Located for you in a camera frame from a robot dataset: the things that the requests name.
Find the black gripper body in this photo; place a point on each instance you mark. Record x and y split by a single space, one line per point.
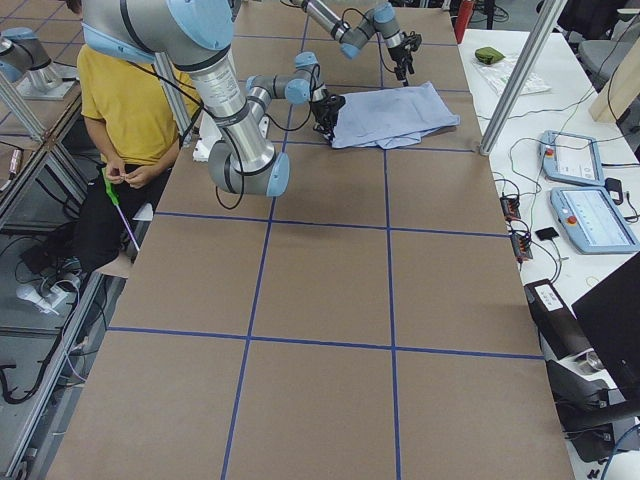
324 111
400 56

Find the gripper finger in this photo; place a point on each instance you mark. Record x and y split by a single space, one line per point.
401 75

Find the light blue striped shirt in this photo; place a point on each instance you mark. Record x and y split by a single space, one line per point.
391 118

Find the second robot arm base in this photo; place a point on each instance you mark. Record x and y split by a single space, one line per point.
26 63

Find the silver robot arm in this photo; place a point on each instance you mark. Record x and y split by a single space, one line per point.
196 36
380 21

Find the red fire extinguisher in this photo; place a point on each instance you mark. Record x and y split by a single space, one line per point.
465 12

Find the olive green folded cloth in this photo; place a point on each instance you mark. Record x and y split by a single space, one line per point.
488 55

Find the far black USB hub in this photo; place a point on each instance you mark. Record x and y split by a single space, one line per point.
510 207

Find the black usb hub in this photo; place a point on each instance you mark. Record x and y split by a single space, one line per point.
521 245
510 207

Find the upper blue teach pendant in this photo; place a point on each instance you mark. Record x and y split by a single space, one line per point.
571 158

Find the blue teach pendant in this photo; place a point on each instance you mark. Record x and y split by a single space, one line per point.
592 221
571 158

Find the person in yellow shirt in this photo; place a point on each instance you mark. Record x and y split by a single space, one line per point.
130 121

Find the near black USB hub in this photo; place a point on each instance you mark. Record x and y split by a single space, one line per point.
521 245

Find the black phone on desk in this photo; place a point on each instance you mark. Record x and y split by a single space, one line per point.
547 234

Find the lower blue teach pendant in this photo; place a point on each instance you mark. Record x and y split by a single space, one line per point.
592 221

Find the black box white label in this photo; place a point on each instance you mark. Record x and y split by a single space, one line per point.
554 320

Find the black monitor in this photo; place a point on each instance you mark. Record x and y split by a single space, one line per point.
608 315

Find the black device under monitor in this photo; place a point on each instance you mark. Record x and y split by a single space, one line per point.
595 418

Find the aluminium camera post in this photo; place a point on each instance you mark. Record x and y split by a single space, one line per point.
528 56

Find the green purple handled tool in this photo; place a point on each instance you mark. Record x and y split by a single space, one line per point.
113 197

